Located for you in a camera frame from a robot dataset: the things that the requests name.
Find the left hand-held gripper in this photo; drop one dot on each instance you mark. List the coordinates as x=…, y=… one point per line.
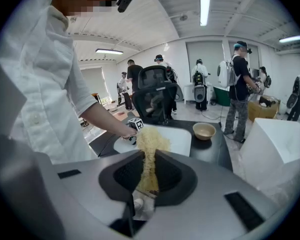
x=136, y=124

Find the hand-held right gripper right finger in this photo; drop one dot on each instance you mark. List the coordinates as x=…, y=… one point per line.
x=210, y=196

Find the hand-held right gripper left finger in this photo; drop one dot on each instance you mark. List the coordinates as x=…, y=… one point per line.
x=95, y=189

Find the beige scrubbing sponge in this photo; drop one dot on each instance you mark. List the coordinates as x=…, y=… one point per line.
x=152, y=144

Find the person's left forearm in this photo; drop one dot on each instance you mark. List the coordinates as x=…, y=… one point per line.
x=102, y=119

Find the light wooden table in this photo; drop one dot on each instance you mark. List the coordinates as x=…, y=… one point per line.
x=126, y=116

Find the person's white shoe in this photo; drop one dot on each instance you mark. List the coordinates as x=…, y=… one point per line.
x=138, y=204

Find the white sink basin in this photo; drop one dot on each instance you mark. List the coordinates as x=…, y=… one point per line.
x=180, y=139

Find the black office chair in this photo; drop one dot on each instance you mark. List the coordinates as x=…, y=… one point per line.
x=152, y=79

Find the white small table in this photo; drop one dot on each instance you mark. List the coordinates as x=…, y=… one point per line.
x=188, y=94

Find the grey domed backpack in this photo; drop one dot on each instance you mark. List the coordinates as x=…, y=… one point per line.
x=200, y=93

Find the ceiling light bar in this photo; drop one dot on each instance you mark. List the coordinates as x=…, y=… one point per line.
x=109, y=51
x=205, y=9
x=291, y=39

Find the white box appliance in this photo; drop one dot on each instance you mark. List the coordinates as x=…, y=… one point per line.
x=270, y=139

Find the green tub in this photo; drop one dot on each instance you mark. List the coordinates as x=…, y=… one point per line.
x=221, y=96

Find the cardboard box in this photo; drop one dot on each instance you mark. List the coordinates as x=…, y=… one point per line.
x=257, y=111

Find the white domed backpack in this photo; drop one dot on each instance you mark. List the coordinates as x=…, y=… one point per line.
x=225, y=74

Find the person's white shirt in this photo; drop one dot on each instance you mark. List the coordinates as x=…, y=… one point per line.
x=40, y=84

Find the black cloth bundle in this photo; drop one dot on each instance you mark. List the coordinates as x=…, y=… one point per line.
x=266, y=101

